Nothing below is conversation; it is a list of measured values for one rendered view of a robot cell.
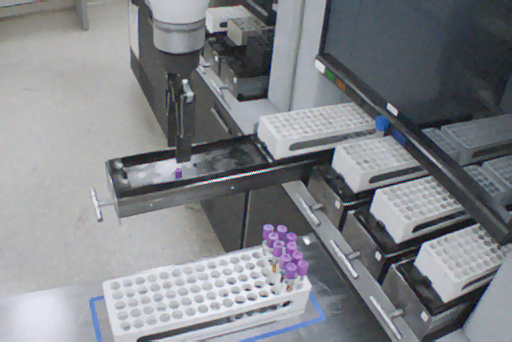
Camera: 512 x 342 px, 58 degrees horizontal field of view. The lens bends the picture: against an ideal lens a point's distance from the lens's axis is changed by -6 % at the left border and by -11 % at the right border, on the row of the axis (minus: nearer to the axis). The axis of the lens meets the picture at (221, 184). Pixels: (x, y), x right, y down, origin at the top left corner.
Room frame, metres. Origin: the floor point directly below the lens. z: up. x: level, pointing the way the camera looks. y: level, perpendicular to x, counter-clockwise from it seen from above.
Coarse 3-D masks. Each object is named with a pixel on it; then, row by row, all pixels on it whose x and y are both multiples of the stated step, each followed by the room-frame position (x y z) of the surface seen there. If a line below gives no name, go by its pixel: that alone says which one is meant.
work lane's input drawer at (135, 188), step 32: (128, 160) 0.85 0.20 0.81; (160, 160) 0.86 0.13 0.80; (192, 160) 0.87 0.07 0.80; (224, 160) 0.87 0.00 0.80; (256, 160) 0.88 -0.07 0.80; (288, 160) 0.88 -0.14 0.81; (320, 160) 0.90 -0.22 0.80; (128, 192) 0.74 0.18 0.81; (160, 192) 0.75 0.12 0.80; (192, 192) 0.78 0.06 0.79; (224, 192) 0.81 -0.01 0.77
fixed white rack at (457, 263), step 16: (432, 240) 0.60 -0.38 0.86; (448, 240) 0.60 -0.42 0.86; (464, 240) 0.60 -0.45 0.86; (480, 240) 0.60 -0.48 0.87; (432, 256) 0.56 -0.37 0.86; (448, 256) 0.56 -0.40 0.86; (464, 256) 0.56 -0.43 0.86; (480, 256) 0.57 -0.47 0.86; (496, 256) 0.57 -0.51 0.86; (432, 272) 0.54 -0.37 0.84; (448, 272) 0.52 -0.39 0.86; (464, 272) 0.53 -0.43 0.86; (480, 272) 0.52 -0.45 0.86; (496, 272) 0.57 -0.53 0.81; (448, 288) 0.50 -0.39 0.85; (464, 288) 0.53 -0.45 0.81
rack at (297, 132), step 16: (288, 112) 0.99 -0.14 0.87; (304, 112) 1.01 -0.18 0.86; (320, 112) 1.01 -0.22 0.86; (336, 112) 1.02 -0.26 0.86; (352, 112) 1.02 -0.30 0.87; (272, 128) 0.92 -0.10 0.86; (288, 128) 0.92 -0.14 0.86; (304, 128) 0.93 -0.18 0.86; (320, 128) 0.94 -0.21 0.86; (336, 128) 0.95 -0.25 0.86; (352, 128) 0.95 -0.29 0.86; (368, 128) 0.97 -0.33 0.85; (272, 144) 0.89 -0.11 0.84; (288, 144) 0.88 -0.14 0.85; (304, 144) 0.95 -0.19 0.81; (320, 144) 0.95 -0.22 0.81; (336, 144) 0.93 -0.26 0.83
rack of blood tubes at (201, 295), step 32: (224, 256) 0.52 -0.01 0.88; (256, 256) 0.54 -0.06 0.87; (128, 288) 0.45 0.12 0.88; (160, 288) 0.45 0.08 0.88; (192, 288) 0.46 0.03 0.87; (224, 288) 0.46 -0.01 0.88; (256, 288) 0.46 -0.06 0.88; (128, 320) 0.39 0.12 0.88; (160, 320) 0.40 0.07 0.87; (192, 320) 0.40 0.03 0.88; (224, 320) 0.44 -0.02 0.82; (256, 320) 0.44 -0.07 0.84
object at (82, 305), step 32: (320, 256) 0.59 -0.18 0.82; (64, 288) 0.48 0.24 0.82; (96, 288) 0.49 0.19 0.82; (320, 288) 0.52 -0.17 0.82; (0, 320) 0.40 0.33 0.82; (32, 320) 0.41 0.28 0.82; (64, 320) 0.42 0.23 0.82; (96, 320) 0.43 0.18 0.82; (288, 320) 0.45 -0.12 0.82; (320, 320) 0.45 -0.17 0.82; (352, 320) 0.45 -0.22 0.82
